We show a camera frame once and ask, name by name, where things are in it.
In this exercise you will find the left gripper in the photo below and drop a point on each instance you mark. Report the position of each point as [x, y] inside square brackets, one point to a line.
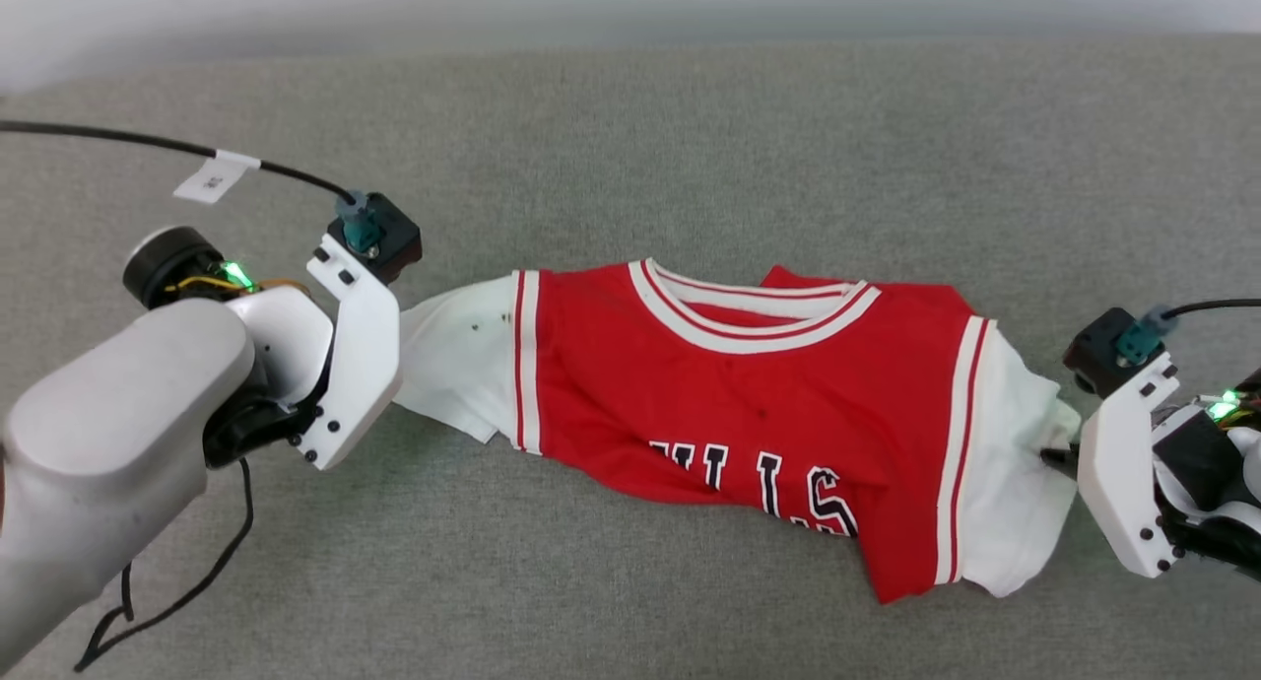
[286, 335]

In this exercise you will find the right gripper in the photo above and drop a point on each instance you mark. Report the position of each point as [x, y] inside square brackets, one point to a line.
[1212, 463]

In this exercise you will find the red and white basketball jersey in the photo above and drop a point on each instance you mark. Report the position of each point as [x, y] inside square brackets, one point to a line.
[749, 384]

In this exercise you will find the white and grey left arm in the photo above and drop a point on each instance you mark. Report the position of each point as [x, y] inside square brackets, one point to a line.
[99, 434]

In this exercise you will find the white right camera bracket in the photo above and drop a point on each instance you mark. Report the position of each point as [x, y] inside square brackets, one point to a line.
[1118, 473]

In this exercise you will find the white camera bracket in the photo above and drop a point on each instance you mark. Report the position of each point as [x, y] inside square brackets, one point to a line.
[1118, 473]
[365, 365]

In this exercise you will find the white left camera bracket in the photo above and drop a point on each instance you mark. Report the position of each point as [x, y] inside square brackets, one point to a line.
[365, 365]

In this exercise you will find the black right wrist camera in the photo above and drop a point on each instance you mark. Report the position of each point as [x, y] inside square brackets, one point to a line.
[1094, 355]

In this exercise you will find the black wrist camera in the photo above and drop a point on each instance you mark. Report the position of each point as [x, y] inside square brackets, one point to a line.
[399, 241]
[1094, 355]

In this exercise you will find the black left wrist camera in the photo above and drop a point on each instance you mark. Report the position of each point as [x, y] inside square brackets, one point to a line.
[399, 241]

